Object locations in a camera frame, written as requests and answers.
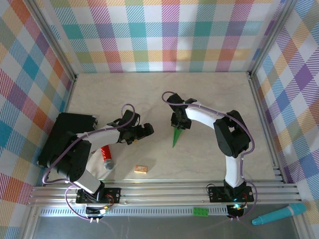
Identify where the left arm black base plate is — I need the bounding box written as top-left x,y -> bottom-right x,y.
75,187 -> 122,205

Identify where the right aluminium corner post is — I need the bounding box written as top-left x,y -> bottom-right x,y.
248,0 -> 299,78

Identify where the left aluminium corner post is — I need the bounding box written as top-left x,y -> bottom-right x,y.
26,0 -> 78,82

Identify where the right black connector board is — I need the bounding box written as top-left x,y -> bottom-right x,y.
228,204 -> 245,220

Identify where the teal marker pen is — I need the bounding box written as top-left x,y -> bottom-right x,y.
251,203 -> 307,226

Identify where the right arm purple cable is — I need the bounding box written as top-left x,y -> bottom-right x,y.
161,91 -> 259,221

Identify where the right aluminium side rail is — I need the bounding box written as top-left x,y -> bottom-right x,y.
248,72 -> 287,184

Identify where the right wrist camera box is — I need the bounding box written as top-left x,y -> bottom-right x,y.
166,93 -> 185,108

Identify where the red toy microphone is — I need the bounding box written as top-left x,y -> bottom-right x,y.
100,145 -> 117,171

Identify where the aluminium corner post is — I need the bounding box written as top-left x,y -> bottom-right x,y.
26,0 -> 78,82
248,0 -> 299,78

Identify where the black hard case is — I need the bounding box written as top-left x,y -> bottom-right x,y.
38,112 -> 98,167

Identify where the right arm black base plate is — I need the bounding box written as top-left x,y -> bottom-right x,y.
208,186 -> 255,203

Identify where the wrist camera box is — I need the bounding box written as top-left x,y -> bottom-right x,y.
122,111 -> 141,126
166,93 -> 185,108

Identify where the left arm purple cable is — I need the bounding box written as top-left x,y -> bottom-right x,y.
42,104 -> 137,221

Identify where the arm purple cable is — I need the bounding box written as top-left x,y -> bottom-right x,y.
42,104 -> 137,221
161,91 -> 259,221

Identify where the aluminium front rail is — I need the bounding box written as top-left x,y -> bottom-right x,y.
27,180 -> 302,207

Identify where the green toy brick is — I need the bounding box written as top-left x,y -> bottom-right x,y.
193,207 -> 209,218

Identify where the green paper sheet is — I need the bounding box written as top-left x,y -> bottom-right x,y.
171,126 -> 184,149

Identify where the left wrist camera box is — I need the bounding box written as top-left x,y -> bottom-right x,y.
122,111 -> 141,126

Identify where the left black connector board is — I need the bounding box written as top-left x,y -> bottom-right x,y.
86,205 -> 110,220

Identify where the black connector board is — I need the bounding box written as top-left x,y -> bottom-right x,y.
228,204 -> 245,220
86,205 -> 110,220

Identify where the slotted grey cable duct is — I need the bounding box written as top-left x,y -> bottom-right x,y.
38,207 -> 230,217

